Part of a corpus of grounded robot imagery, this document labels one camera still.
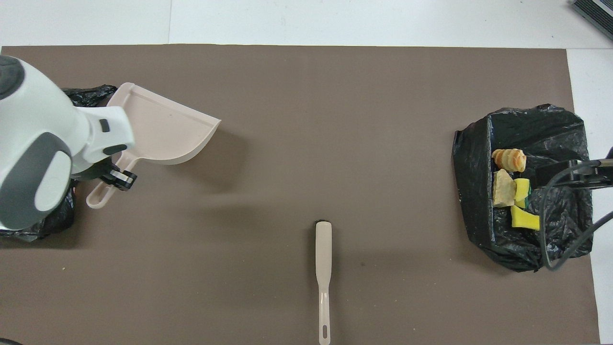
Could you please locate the beige plastic dustpan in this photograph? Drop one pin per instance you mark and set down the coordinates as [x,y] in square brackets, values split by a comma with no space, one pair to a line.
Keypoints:
[163,129]

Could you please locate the brown table mat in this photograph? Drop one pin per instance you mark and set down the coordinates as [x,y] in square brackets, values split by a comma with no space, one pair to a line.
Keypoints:
[287,143]

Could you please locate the toasted bread slice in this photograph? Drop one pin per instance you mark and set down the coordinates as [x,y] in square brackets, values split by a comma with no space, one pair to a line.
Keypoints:
[503,189]

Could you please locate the small yellow sponge piece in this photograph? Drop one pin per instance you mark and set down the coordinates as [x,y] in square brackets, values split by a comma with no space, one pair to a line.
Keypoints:
[521,189]

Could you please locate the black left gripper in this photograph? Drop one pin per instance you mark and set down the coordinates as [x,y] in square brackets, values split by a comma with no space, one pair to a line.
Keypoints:
[96,171]

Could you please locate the beige hand brush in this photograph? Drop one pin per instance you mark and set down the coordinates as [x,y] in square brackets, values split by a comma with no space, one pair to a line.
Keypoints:
[323,249]

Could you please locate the black bag lined bin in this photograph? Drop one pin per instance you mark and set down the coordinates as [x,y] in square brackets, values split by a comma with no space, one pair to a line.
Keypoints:
[57,220]
[555,134]

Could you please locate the notched yellow sponge piece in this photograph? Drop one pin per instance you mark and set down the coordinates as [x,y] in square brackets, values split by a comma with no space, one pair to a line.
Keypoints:
[525,219]

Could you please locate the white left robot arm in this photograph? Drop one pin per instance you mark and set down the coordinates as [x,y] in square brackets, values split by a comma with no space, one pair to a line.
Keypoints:
[33,124]

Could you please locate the dark ribbed box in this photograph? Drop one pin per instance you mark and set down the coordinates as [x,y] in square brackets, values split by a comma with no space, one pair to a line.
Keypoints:
[598,12]

